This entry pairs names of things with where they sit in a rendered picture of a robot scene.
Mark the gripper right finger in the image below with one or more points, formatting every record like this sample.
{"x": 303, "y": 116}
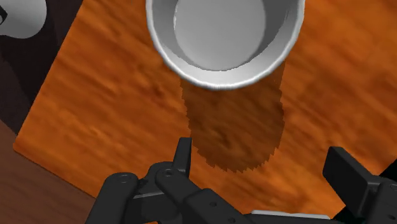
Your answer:
{"x": 356, "y": 176}

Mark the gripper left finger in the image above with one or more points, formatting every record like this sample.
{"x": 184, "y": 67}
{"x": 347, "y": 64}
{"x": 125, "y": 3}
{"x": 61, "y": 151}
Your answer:
{"x": 173, "y": 186}

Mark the white cup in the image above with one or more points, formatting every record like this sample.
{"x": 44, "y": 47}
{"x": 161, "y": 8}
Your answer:
{"x": 221, "y": 40}

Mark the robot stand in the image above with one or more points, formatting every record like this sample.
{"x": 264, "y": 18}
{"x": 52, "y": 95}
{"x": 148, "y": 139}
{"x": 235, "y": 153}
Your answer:
{"x": 28, "y": 62}

